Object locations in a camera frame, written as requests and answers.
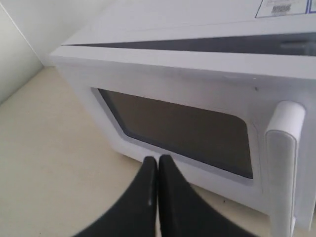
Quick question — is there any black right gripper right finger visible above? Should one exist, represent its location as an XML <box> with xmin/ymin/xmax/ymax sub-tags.
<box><xmin>158</xmin><ymin>155</ymin><xmax>247</xmax><ymax>237</ymax></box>

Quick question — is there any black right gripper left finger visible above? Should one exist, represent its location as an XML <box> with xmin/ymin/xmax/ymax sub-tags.
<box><xmin>75</xmin><ymin>157</ymin><xmax>157</xmax><ymax>237</ymax></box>

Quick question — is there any white microwave door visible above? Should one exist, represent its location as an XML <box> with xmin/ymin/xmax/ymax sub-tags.
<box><xmin>51</xmin><ymin>45</ymin><xmax>316</xmax><ymax>236</ymax></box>

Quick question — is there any blue white warning sticker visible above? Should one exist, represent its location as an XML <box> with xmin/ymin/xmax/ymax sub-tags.
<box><xmin>255</xmin><ymin>0</ymin><xmax>316</xmax><ymax>18</ymax></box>

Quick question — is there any white microwave oven body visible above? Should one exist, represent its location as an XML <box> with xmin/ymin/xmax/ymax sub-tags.
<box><xmin>65</xmin><ymin>0</ymin><xmax>316</xmax><ymax>56</ymax></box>

